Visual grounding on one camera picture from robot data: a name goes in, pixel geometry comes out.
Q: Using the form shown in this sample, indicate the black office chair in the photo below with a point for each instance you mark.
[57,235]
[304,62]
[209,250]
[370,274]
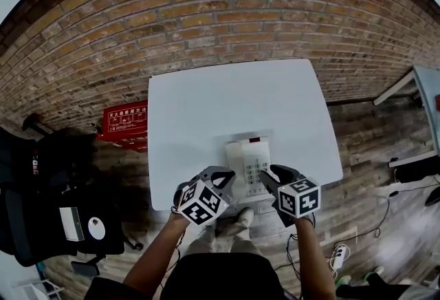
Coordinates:
[34,233]

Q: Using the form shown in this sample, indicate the white flat box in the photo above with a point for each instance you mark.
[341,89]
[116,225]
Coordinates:
[71,224]

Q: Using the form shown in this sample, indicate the person's right forearm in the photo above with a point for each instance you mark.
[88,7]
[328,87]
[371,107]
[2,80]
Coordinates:
[314,257]

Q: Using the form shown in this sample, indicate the white square table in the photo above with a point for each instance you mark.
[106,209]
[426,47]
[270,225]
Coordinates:
[223,102]

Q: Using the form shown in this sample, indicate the red fire extinguisher box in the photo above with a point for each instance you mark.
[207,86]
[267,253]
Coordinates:
[123,119]

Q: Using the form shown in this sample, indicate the white round disc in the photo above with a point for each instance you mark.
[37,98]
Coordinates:
[96,228]

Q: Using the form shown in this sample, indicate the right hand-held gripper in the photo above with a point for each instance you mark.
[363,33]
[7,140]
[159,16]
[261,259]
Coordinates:
[299,202]

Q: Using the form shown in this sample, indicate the white power strip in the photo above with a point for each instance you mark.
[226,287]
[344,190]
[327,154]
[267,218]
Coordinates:
[338,255]

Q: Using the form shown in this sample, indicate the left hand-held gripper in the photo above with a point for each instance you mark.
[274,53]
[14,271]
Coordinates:
[201,202]

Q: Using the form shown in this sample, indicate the black bag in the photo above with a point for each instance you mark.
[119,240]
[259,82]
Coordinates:
[51,157]

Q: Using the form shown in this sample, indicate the person's white shoe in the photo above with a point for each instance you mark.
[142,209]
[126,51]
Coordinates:
[245,217]

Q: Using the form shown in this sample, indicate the person's left forearm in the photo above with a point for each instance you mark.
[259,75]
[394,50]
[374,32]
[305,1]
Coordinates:
[154,250]

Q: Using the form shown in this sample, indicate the white side table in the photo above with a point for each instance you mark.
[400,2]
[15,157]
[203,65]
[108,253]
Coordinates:
[429,102]

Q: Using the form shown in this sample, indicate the person's dark shirt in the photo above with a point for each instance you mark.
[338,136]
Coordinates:
[220,278]

